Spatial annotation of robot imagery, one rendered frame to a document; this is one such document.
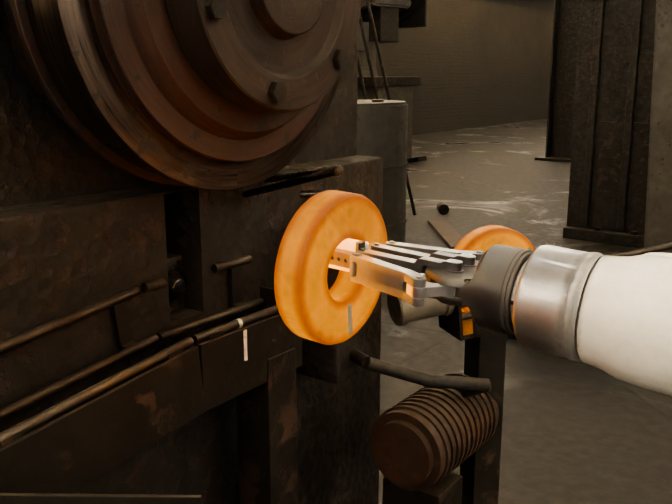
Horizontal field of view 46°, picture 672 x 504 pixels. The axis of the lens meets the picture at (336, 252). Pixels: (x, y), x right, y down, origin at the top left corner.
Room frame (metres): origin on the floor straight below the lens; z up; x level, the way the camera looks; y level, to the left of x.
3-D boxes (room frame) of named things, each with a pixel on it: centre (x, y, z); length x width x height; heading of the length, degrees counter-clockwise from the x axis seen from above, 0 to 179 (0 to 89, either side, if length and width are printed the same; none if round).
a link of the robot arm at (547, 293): (0.63, -0.19, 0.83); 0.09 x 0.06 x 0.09; 144
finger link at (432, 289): (0.65, -0.09, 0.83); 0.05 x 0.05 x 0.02; 55
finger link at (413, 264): (0.70, -0.06, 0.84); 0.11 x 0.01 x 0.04; 56
